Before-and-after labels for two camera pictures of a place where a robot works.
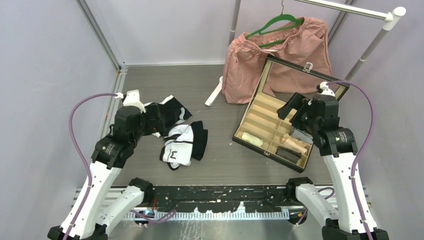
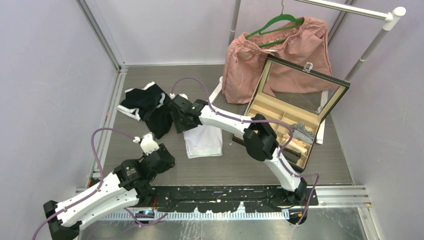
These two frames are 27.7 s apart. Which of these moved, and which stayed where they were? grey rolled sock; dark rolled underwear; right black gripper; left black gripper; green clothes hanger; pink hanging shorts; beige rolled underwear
Moved: left black gripper; right black gripper
Stayed: grey rolled sock; pink hanging shorts; beige rolled underwear; green clothes hanger; dark rolled underwear
